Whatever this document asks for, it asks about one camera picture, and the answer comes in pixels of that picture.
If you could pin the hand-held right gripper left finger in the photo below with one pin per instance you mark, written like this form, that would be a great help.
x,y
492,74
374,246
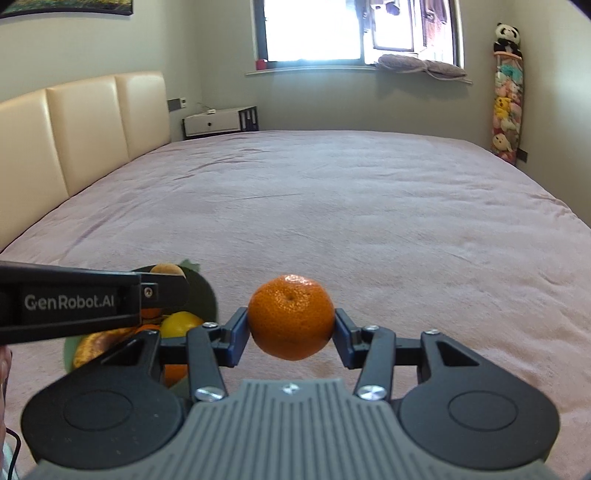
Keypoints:
x,y
240,333

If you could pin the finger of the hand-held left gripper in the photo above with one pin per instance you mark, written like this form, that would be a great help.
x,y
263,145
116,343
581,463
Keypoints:
x,y
166,291

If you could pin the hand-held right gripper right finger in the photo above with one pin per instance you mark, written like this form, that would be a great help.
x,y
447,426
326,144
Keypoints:
x,y
344,338

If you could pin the russet yellow pear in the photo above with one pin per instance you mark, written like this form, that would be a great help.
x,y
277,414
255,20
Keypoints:
x,y
168,269

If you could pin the orange tangerine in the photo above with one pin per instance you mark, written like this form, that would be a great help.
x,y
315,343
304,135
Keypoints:
x,y
97,348
147,328
291,318
174,374
150,314

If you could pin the smooth yellow-green pear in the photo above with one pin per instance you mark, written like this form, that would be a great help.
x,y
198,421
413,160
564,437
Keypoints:
x,y
180,324

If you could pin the green colander bowl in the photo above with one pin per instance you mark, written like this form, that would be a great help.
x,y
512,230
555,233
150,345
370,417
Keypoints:
x,y
204,295

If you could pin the cream padded headboard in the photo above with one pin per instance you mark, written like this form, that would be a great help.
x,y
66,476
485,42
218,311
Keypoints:
x,y
83,134

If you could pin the white nightstand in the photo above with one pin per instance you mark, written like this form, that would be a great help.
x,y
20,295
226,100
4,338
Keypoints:
x,y
212,123

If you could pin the dark binders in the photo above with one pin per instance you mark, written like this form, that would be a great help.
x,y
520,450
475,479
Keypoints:
x,y
249,118

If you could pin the red cup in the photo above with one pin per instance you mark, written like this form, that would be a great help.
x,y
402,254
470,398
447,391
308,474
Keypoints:
x,y
261,64

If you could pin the window sill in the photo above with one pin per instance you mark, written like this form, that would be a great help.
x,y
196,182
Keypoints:
x,y
323,70

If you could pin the hanging plush toy organizer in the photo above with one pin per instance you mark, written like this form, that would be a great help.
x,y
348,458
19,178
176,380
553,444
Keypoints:
x,y
507,110

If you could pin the grey cushion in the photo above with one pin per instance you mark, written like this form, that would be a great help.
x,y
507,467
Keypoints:
x,y
415,65

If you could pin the window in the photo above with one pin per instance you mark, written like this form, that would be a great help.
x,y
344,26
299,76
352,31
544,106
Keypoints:
x,y
314,32

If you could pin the panda plush toy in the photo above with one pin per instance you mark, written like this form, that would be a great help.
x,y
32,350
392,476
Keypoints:
x,y
507,37

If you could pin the grey wall switch panel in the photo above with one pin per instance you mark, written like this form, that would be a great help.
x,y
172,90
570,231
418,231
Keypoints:
x,y
178,103

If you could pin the black wall outlet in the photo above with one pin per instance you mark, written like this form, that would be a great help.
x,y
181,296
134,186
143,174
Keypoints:
x,y
522,156

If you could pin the framed wall picture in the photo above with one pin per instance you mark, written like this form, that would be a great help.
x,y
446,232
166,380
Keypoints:
x,y
64,7

